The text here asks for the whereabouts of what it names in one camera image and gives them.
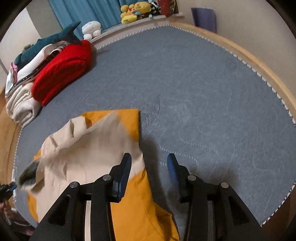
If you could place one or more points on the pink white cloth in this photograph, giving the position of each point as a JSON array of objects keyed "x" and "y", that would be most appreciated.
[{"x": 11, "y": 78}]

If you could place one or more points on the yellow plush toys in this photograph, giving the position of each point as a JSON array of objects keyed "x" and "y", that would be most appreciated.
[{"x": 133, "y": 12}]

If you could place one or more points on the dark patterned folded cloth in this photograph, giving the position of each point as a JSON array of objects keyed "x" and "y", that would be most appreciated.
[{"x": 33, "y": 75}]

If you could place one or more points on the red folded blanket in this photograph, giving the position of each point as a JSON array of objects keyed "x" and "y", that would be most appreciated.
[{"x": 69, "y": 65}]

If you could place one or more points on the dark red cushion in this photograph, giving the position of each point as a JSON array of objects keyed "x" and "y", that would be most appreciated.
[{"x": 167, "y": 7}]

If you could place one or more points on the white folded quilt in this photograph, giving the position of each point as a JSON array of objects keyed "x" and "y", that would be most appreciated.
[{"x": 26, "y": 67}]

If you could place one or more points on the white plush toy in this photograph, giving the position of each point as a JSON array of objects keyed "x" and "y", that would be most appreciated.
[{"x": 91, "y": 30}]

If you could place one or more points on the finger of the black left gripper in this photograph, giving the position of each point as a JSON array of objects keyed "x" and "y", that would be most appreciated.
[{"x": 6, "y": 191}]

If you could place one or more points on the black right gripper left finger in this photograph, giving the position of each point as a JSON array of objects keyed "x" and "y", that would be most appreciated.
[{"x": 65, "y": 220}]

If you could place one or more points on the beige hooded jacket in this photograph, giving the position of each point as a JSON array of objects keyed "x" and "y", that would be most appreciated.
[{"x": 83, "y": 150}]

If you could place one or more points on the cream folded blanket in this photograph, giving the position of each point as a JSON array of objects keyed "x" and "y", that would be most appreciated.
[{"x": 21, "y": 106}]

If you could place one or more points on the teal shark plush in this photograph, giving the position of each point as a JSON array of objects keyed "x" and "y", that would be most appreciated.
[{"x": 67, "y": 35}]

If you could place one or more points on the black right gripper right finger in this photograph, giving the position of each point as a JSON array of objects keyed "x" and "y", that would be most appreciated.
[{"x": 232, "y": 220}]

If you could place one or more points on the orange and white blanket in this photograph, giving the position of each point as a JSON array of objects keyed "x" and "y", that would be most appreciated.
[{"x": 138, "y": 217}]

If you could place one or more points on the blue curtain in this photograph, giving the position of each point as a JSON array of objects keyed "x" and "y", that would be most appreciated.
[{"x": 107, "y": 12}]

